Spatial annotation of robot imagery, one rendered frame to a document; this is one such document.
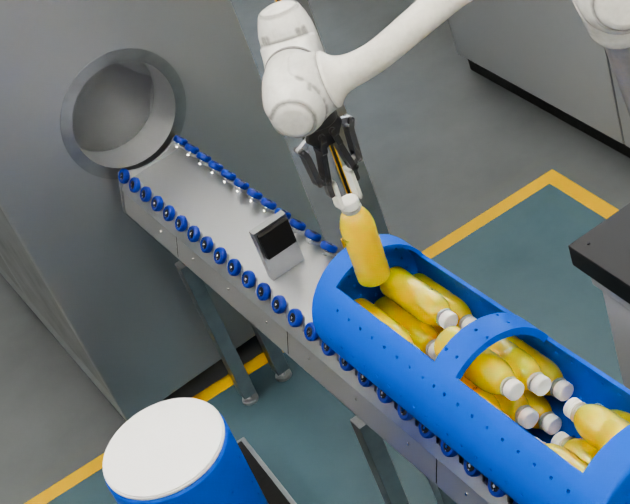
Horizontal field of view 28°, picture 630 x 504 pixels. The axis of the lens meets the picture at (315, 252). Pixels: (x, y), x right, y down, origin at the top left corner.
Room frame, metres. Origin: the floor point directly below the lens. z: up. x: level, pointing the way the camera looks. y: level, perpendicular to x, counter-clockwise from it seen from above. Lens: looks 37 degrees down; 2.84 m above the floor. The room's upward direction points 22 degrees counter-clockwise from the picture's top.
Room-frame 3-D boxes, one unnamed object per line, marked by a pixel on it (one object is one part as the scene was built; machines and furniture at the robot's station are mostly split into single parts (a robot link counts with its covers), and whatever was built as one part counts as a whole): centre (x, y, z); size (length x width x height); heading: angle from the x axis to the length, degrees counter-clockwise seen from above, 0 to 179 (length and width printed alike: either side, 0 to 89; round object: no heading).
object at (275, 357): (3.22, 0.26, 0.31); 0.06 x 0.06 x 0.63; 20
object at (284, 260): (2.54, 0.08, 1.00); 0.10 x 0.04 x 0.15; 110
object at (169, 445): (1.99, 0.46, 1.03); 0.28 x 0.28 x 0.01
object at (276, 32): (2.02, -0.10, 1.79); 0.13 x 0.11 x 0.16; 168
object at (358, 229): (2.03, -0.10, 1.31); 0.07 x 0.07 x 0.19
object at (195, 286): (3.17, 0.39, 0.31); 0.06 x 0.06 x 0.63; 20
